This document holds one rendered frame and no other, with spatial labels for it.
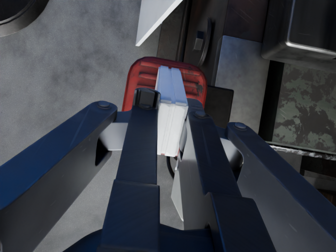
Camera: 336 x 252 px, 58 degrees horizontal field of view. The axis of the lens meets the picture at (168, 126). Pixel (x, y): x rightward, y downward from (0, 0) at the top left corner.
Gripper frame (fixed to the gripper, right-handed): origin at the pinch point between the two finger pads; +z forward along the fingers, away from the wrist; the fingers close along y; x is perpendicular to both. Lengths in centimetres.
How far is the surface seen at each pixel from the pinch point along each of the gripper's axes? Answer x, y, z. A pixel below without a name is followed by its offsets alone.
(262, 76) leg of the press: -0.7, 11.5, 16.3
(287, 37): 4.2, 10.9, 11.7
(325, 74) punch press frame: 0.7, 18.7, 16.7
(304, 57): 2.5, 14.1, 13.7
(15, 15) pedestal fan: -10, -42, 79
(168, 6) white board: 3, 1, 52
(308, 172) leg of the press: -40, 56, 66
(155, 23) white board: -2, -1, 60
